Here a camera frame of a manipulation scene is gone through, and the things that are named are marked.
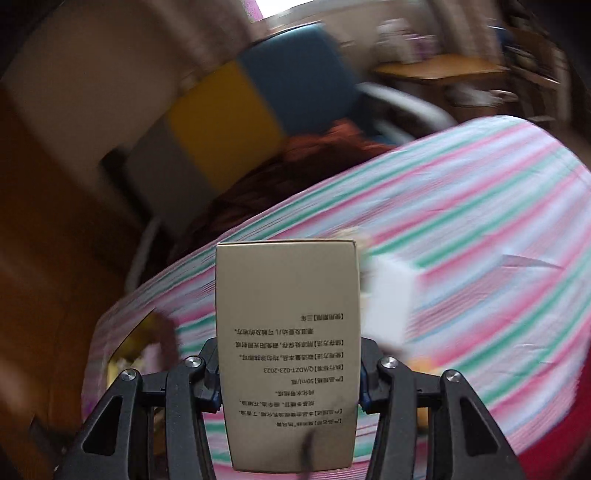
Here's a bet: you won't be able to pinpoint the striped pink green bedsheet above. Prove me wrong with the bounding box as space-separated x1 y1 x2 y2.
82 116 590 456

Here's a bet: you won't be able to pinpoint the wooden wardrobe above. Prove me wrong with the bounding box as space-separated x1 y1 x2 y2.
1 92 132 479

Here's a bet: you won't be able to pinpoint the grey yellow blue chair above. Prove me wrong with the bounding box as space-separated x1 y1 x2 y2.
100 23 456 235

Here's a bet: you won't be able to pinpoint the white boxes on desk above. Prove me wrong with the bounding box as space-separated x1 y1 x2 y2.
375 18 441 64

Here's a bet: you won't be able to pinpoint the beige cardboard box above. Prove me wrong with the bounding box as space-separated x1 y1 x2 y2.
215 239 361 473

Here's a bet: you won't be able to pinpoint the red clothing pile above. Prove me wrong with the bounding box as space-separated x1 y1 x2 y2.
519 397 590 480

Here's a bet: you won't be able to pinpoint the dark red blanket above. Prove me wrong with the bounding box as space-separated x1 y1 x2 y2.
169 119 394 263

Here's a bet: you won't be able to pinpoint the gold metal tray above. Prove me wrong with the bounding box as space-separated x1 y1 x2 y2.
105 310 180 387

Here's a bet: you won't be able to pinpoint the wooden desk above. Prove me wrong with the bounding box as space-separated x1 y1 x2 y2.
372 53 508 97

